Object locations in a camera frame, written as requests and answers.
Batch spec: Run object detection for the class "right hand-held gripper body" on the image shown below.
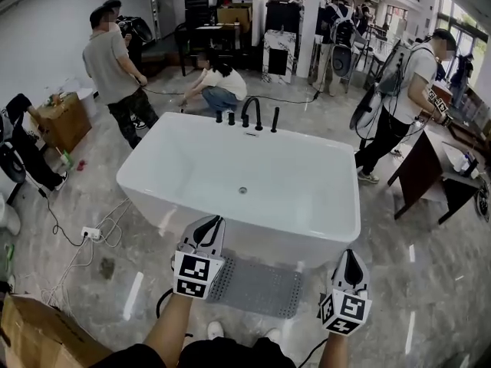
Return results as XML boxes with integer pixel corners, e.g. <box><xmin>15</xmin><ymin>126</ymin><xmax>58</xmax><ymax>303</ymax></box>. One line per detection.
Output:
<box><xmin>320</xmin><ymin>287</ymin><xmax>373</xmax><ymax>337</ymax></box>

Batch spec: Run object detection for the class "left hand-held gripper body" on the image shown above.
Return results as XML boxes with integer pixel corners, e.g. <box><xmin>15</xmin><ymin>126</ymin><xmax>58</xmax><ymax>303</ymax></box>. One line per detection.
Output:
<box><xmin>172</xmin><ymin>242</ymin><xmax>226</xmax><ymax>301</ymax></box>

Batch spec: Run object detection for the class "grey perforated bath mat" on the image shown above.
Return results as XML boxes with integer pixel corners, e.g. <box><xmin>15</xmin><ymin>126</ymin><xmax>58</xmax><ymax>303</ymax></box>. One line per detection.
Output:
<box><xmin>206</xmin><ymin>248</ymin><xmax>304</xmax><ymax>319</ymax></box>

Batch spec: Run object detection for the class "person's left forearm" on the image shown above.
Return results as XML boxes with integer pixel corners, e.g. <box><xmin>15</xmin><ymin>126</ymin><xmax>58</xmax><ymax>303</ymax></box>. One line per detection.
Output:
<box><xmin>143</xmin><ymin>293</ymin><xmax>193</xmax><ymax>360</ymax></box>

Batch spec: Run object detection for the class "white bathtub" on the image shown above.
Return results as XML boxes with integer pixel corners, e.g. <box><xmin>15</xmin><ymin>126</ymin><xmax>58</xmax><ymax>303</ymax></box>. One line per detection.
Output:
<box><xmin>116</xmin><ymin>111</ymin><xmax>361</xmax><ymax>270</ymax></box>

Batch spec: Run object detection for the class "person's left white shoe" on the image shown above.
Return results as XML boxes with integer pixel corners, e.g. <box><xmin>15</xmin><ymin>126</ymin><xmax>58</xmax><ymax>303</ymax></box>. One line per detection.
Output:
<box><xmin>206</xmin><ymin>320</ymin><xmax>225</xmax><ymax>341</ymax></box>

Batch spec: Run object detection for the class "person's right leg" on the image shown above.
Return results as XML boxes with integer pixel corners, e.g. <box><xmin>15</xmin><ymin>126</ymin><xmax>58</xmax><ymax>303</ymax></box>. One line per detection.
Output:
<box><xmin>245</xmin><ymin>339</ymin><xmax>329</xmax><ymax>368</ymax></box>

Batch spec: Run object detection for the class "person's leg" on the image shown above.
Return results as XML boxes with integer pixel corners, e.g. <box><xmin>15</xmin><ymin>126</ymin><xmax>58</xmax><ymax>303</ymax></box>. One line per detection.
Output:
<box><xmin>178</xmin><ymin>335</ymin><xmax>250</xmax><ymax>368</ymax></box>
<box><xmin>245</xmin><ymin>339</ymin><xmax>329</xmax><ymax>368</ymax></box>

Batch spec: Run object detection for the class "person's left leg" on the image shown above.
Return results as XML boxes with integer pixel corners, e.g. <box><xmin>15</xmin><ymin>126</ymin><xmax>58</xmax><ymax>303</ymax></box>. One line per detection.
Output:
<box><xmin>178</xmin><ymin>335</ymin><xmax>250</xmax><ymax>368</ymax></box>

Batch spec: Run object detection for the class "dark brown desk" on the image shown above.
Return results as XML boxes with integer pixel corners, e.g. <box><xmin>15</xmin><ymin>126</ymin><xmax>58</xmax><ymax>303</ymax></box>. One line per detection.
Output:
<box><xmin>387</xmin><ymin>128</ymin><xmax>483</xmax><ymax>225</ymax></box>

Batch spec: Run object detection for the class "black faucet spout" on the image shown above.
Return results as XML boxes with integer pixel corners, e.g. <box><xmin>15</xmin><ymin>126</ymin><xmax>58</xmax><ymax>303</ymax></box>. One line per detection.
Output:
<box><xmin>240</xmin><ymin>97</ymin><xmax>264</xmax><ymax>132</ymax></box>

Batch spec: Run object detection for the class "white basin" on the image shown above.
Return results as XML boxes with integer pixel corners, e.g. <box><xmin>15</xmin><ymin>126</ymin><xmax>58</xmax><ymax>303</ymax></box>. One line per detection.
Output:
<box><xmin>440</xmin><ymin>141</ymin><xmax>467</xmax><ymax>168</ymax></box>

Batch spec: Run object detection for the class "large open cardboard box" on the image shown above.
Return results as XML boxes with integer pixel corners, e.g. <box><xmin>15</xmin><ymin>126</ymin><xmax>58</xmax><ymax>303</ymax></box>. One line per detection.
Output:
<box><xmin>0</xmin><ymin>293</ymin><xmax>112</xmax><ymax>368</ymax></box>

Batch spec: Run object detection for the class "brown cardboard box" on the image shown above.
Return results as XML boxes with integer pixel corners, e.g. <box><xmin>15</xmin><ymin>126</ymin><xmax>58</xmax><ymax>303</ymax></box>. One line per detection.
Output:
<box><xmin>36</xmin><ymin>92</ymin><xmax>93</xmax><ymax>153</ymax></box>

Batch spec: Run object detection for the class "white bucket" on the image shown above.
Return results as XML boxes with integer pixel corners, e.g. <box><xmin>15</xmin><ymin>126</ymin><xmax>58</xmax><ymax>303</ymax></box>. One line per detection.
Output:
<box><xmin>76</xmin><ymin>88</ymin><xmax>97</xmax><ymax>110</ymax></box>

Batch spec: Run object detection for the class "white toilet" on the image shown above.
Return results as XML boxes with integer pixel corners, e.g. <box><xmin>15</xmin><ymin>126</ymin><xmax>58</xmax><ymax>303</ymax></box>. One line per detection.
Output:
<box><xmin>0</xmin><ymin>192</ymin><xmax>22</xmax><ymax>235</ymax></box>

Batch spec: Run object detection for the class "marble pattern cabinet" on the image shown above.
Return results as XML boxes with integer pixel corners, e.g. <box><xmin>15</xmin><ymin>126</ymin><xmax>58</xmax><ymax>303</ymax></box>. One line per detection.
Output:
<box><xmin>262</xmin><ymin>28</ymin><xmax>297</xmax><ymax>86</ymax></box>

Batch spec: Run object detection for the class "black table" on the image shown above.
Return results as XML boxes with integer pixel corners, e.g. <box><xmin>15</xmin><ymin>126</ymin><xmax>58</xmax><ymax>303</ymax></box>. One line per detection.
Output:
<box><xmin>176</xmin><ymin>23</ymin><xmax>250</xmax><ymax>76</ymax></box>

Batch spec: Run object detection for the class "glass door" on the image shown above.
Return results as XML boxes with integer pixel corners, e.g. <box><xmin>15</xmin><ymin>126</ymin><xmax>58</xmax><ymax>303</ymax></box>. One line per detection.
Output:
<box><xmin>437</xmin><ymin>0</ymin><xmax>491</xmax><ymax>72</ymax></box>

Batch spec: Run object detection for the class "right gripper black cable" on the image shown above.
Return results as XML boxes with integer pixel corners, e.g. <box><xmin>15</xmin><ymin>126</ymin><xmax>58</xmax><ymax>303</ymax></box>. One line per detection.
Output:
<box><xmin>297</xmin><ymin>337</ymin><xmax>329</xmax><ymax>368</ymax></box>

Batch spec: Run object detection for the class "white power strip with cables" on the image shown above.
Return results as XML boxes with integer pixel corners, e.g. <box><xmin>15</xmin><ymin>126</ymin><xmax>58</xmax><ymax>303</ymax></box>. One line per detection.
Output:
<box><xmin>38</xmin><ymin>197</ymin><xmax>131</xmax><ymax>310</ymax></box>

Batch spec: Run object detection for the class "black power cable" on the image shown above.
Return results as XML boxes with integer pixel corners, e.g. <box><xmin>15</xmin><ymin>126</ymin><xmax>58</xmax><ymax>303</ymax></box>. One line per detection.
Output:
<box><xmin>36</xmin><ymin>186</ymin><xmax>89</xmax><ymax>247</ymax></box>

